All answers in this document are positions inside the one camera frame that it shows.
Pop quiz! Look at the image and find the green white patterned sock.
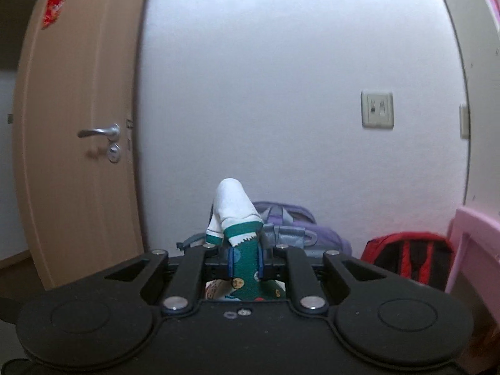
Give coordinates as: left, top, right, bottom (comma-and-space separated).
205, 178, 286, 301

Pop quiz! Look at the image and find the purple grey backpack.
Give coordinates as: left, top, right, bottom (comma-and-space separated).
175, 201, 353, 259

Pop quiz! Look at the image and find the red black backpack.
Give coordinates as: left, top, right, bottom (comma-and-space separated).
361, 232, 455, 291

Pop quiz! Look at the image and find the beige wooden door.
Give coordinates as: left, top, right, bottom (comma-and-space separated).
13, 0, 146, 289

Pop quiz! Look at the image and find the red door sticker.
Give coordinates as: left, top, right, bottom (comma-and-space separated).
42, 0, 65, 30

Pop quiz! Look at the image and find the white shelf unit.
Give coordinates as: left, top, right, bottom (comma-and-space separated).
444, 0, 499, 219

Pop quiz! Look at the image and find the silver door handle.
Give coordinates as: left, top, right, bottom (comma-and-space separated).
76, 122, 123, 164

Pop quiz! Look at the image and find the beige wall socket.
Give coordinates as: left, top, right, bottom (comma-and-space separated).
360, 91, 394, 130

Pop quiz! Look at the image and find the beige wall switch plate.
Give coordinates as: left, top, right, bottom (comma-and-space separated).
459, 105, 470, 140

